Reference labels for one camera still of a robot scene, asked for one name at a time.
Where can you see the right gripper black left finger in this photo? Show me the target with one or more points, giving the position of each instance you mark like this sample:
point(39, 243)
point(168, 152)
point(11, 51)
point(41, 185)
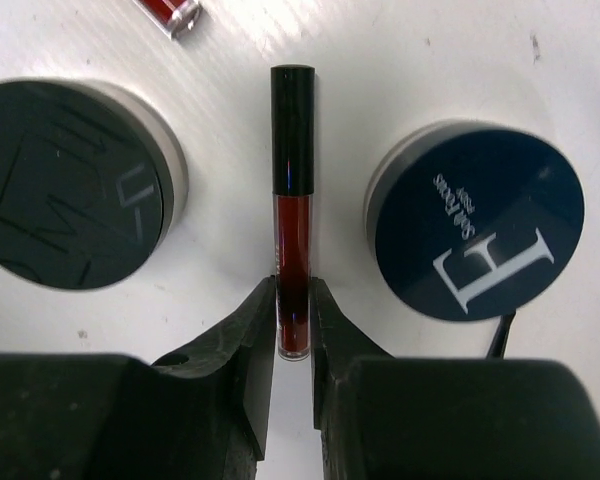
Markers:
point(200, 411)

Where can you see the thin black brush near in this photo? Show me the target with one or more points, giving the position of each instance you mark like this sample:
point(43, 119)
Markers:
point(499, 341)

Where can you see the red lip gloss tube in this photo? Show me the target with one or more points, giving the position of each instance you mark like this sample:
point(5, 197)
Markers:
point(173, 17)
point(293, 127)

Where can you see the navy lid powder jar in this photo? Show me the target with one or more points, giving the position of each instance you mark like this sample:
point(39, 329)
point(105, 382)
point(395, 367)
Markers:
point(470, 220)

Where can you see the black lid powder jar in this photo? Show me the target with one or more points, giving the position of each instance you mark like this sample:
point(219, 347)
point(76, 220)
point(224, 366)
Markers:
point(92, 180)

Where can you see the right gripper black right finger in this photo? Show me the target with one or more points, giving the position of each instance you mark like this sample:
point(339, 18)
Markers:
point(382, 417)

